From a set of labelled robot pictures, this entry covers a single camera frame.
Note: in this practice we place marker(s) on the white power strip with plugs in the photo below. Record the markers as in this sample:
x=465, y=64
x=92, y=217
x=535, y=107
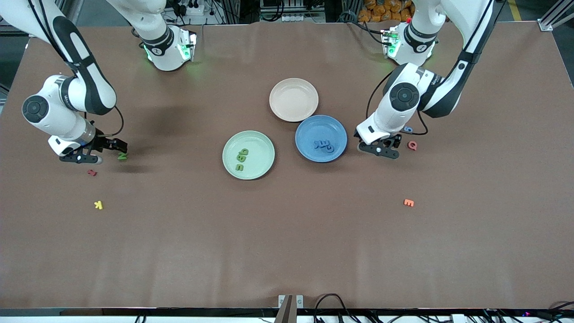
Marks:
x=197, y=10

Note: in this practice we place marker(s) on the blue foam letter G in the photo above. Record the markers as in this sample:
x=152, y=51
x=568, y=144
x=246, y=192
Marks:
x=332, y=149

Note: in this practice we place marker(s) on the green foam digit nine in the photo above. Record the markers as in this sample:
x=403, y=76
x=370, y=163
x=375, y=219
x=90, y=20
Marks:
x=243, y=151

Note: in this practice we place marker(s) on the pink foam letter Q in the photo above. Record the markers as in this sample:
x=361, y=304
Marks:
x=412, y=145

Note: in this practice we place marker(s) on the blue foam letter X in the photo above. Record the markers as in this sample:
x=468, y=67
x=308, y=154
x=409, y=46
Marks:
x=319, y=145

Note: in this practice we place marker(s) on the small white power strip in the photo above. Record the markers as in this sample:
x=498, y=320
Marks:
x=291, y=18

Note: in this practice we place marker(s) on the brown mounting post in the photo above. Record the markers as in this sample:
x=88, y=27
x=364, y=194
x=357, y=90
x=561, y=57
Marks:
x=287, y=312

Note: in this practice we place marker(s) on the green plate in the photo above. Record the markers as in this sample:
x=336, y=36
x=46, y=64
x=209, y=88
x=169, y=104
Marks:
x=260, y=148

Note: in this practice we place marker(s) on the aluminium frame post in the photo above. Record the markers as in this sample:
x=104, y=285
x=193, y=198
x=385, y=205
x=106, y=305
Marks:
x=546, y=26

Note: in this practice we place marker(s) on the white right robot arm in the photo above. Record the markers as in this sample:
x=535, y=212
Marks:
x=63, y=121

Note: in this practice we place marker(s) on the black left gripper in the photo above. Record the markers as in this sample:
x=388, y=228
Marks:
x=396, y=141

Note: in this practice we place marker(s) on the blue plate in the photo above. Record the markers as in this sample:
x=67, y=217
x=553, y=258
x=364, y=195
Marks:
x=314, y=128

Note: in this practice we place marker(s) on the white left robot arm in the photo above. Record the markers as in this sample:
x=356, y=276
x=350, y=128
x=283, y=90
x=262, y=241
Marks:
x=385, y=121

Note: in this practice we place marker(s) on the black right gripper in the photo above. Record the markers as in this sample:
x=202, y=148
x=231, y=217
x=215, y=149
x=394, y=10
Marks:
x=106, y=143

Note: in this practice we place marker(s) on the orange fruit net bag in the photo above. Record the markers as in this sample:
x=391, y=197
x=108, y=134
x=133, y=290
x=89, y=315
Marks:
x=381, y=11

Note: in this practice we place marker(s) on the orange foam letter E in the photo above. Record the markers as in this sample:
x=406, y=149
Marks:
x=408, y=202

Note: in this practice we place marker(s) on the silver mounting bracket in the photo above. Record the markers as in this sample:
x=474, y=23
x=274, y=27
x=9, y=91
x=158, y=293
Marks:
x=299, y=301

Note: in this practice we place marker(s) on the beige plate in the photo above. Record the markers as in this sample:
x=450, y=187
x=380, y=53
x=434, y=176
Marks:
x=293, y=99

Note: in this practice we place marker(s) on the brown table cover sheet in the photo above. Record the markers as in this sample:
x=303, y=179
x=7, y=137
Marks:
x=287, y=233

